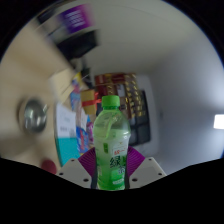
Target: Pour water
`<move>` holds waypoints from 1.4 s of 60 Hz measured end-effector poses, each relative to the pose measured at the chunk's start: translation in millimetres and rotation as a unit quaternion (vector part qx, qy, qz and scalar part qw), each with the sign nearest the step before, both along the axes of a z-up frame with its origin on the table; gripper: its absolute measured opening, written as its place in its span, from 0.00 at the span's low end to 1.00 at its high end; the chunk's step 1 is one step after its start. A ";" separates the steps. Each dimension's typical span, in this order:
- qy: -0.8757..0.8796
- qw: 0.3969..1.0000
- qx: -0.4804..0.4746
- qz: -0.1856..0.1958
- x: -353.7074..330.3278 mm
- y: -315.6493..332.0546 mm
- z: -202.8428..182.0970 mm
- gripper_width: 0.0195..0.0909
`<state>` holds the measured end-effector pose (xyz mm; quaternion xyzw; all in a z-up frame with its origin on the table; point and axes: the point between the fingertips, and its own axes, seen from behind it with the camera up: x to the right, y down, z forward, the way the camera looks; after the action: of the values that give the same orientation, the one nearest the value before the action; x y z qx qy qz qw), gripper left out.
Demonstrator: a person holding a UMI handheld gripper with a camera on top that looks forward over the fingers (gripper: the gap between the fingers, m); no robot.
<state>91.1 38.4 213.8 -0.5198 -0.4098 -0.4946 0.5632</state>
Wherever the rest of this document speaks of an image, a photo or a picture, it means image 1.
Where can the teal book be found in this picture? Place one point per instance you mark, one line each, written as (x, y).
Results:
(66, 150)

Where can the yellow gift box red ribbon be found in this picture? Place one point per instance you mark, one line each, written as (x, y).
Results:
(88, 101)

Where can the ceiling tube light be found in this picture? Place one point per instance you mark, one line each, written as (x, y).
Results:
(219, 121)

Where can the wooden shelf unit with trophies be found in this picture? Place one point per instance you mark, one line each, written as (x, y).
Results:
(120, 86)

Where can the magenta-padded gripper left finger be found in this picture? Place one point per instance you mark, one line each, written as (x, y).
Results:
(71, 170)

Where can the small pale yellow notebook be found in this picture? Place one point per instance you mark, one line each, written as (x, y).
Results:
(63, 85)

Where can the purple sign board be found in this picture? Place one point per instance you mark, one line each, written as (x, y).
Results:
(76, 18)

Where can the flat round red coaster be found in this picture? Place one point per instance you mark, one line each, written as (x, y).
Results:
(49, 166)

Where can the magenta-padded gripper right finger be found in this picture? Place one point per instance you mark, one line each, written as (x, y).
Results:
(148, 169)

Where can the small metal cup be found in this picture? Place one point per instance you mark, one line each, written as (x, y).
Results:
(33, 116)

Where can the black office chair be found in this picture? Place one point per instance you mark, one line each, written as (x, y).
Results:
(78, 46)

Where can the dark glass door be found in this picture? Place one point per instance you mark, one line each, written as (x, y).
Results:
(141, 130)

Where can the green tea plastic bottle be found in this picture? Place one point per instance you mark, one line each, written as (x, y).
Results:
(111, 143)

